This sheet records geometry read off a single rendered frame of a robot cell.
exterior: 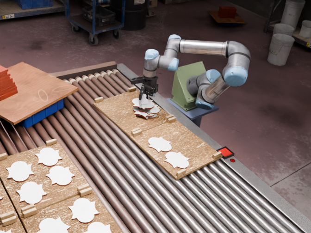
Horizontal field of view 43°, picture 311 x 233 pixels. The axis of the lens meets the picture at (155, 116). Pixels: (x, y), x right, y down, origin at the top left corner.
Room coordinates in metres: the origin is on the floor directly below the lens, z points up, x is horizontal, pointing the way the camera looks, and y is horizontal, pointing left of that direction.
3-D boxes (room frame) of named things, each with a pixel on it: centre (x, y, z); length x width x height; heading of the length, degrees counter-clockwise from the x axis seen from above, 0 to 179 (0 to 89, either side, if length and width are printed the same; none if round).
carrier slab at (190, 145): (1.76, -0.14, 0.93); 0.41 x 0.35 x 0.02; 43
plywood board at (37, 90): (1.99, 0.84, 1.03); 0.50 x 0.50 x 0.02; 61
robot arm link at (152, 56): (2.04, 0.06, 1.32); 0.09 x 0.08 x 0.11; 81
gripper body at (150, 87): (2.03, 0.06, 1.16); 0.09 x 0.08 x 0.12; 68
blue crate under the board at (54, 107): (1.96, 0.78, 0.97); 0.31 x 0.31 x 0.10; 61
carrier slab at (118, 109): (2.07, 0.14, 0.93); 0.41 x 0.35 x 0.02; 44
